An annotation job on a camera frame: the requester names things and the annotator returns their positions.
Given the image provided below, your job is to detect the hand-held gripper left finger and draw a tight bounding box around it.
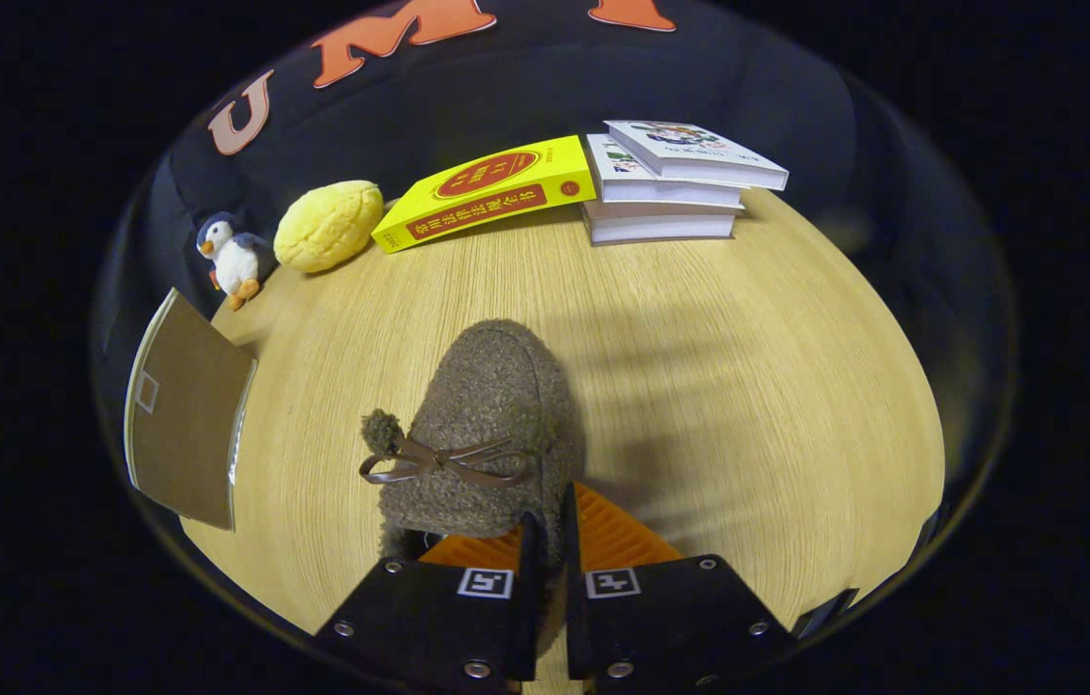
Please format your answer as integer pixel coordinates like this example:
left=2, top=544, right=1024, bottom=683
left=313, top=512, right=545, bottom=695

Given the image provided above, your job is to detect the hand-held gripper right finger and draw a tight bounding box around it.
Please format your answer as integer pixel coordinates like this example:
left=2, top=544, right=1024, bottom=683
left=559, top=483, right=797, bottom=695

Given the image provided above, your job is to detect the brown fuzzy shoe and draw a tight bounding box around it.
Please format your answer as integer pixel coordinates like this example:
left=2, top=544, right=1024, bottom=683
left=358, top=319, right=589, bottom=657

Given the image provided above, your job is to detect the beige fabric storage box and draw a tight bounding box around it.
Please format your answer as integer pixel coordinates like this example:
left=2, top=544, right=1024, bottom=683
left=125, top=287, right=259, bottom=532

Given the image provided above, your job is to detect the brown-edged paperback book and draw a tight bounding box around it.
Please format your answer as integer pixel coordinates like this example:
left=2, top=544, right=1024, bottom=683
left=581, top=201, right=739, bottom=246

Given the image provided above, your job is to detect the yellow book with red circle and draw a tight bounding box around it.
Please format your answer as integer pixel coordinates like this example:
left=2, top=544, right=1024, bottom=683
left=371, top=135, right=597, bottom=254

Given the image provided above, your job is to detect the yellow bread-shaped squishy toy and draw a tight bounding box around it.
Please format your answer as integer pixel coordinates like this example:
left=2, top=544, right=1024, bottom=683
left=274, top=180, right=385, bottom=274

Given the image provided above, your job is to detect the penguin plush toy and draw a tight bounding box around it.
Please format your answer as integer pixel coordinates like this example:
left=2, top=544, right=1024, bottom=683
left=195, top=212, right=275, bottom=312

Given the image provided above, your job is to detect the white illustrated cover book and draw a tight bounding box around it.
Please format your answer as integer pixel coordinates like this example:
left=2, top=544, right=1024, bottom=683
left=602, top=120, right=790, bottom=191

